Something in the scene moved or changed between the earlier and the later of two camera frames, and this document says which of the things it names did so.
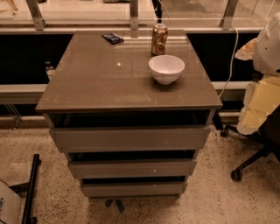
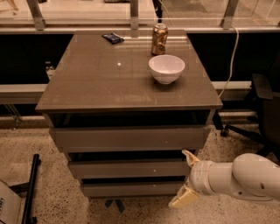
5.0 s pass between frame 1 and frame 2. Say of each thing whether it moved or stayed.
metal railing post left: stayed
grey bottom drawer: stayed
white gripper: moved
